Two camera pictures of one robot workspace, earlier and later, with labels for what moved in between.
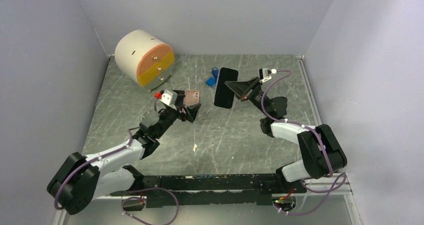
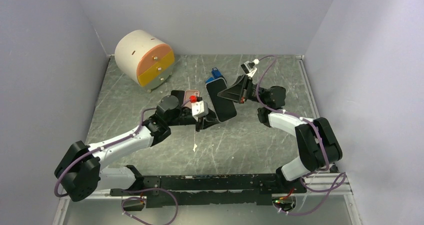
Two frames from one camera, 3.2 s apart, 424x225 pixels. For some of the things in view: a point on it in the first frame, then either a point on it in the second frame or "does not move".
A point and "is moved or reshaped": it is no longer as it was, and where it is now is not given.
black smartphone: (224, 97) is moved or reshaped
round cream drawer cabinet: (144, 58) does not move
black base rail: (174, 190) does not move
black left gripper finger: (192, 111) → (210, 120)
